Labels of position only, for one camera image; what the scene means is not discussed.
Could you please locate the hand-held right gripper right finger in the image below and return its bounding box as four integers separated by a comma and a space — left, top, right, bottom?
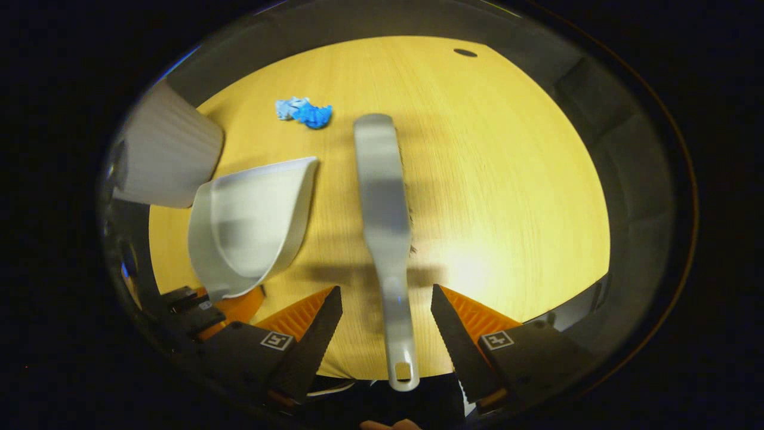
430, 284, 599, 408

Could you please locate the grey small broom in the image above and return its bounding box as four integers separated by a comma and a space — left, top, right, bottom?
353, 113, 421, 392

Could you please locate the white dustpan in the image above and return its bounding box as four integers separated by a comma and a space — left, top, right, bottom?
188, 156, 320, 302

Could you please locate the grey garbage bin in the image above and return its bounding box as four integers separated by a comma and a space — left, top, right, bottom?
110, 81, 224, 210

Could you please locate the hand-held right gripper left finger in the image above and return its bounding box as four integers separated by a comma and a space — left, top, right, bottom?
200, 285, 344, 407

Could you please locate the blue paper trash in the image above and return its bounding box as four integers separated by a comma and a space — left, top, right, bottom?
275, 97, 333, 130

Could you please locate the wooden desktop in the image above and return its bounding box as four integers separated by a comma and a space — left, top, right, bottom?
148, 36, 611, 381

